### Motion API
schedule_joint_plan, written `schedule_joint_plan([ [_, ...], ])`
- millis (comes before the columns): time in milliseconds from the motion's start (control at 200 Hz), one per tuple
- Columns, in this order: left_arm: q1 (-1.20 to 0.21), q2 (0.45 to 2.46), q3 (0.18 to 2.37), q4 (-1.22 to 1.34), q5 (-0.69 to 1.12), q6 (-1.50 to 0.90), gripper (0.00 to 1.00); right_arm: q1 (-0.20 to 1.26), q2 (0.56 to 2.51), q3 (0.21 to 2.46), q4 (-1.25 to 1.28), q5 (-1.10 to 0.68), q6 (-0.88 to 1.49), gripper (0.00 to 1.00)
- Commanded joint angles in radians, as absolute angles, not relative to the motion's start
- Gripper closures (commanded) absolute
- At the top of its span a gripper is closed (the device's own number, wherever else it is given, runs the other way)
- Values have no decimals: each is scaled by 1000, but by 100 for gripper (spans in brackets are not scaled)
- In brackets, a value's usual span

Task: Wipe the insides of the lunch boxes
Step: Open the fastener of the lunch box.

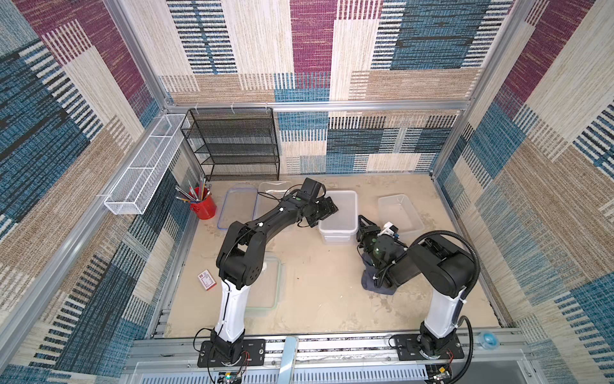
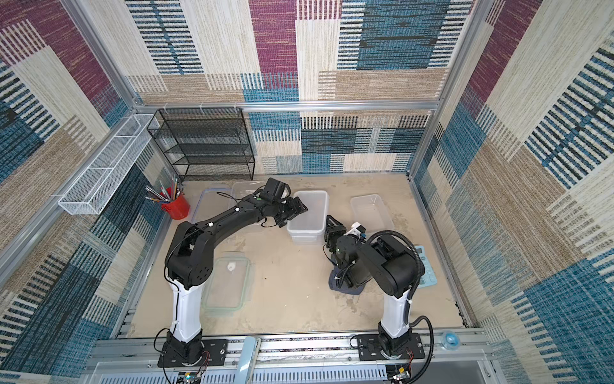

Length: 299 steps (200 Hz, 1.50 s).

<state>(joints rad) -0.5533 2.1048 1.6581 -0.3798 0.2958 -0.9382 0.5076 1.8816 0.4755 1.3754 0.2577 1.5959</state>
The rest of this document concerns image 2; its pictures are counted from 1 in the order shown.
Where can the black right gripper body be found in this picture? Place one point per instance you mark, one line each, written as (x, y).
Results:
(335, 233)

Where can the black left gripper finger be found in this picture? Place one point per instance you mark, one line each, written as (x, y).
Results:
(296, 206)
(281, 220)

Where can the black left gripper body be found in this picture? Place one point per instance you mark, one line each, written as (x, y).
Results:
(282, 210)

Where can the blue-rimmed clear lunch box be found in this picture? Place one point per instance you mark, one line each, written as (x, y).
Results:
(241, 189)

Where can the grey cleaning cloth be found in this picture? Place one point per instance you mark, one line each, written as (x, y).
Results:
(345, 287)

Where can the clear lunch box base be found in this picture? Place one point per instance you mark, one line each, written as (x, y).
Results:
(371, 212)

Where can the blue-rimmed clear lid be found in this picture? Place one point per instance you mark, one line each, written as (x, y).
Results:
(211, 204)

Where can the green-rimmed lunch box lid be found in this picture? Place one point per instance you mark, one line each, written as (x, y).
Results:
(229, 286)

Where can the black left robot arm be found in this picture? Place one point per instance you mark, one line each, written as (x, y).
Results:
(190, 262)

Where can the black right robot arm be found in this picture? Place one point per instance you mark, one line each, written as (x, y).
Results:
(389, 259)

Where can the light blue calculator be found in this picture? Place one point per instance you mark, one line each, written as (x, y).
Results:
(428, 278)

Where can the black mesh shelf rack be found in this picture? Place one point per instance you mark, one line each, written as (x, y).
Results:
(204, 144)

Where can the red pencil cup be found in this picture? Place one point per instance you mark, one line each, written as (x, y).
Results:
(178, 209)

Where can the pens in red cup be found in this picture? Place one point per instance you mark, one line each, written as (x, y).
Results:
(165, 195)

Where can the blue tape roll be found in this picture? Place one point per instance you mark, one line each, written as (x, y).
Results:
(450, 340)

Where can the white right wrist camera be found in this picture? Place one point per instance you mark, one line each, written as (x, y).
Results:
(357, 230)

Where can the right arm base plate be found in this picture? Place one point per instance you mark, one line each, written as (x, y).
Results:
(370, 348)

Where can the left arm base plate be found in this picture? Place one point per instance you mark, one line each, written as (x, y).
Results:
(213, 353)

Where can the white wire wall basket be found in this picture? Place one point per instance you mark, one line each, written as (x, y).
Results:
(93, 189)

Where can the aluminium front rail frame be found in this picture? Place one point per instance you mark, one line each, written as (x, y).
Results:
(299, 358)

